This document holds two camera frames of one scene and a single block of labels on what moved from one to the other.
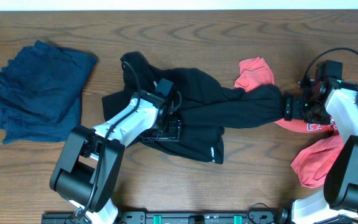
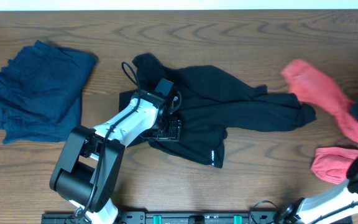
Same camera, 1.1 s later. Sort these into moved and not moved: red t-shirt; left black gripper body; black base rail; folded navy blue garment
Moved: red t-shirt
Not moved: black base rail; folded navy blue garment; left black gripper body
